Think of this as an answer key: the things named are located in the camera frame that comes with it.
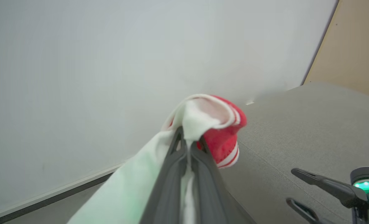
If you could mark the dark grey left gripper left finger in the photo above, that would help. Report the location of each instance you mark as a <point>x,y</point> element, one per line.
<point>167,186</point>

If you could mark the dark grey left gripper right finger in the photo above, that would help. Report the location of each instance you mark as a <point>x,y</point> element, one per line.
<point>207,189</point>

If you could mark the red garment with white stripes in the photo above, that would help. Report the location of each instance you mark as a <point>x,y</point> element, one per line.
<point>221,143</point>

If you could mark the grey fabric sofa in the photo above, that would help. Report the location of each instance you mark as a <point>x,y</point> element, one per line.
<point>296,130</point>

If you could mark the white and black baseboard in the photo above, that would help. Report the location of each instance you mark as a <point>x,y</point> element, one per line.
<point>47,197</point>

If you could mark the beige wall panel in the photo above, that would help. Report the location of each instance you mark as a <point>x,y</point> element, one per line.
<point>352,43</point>

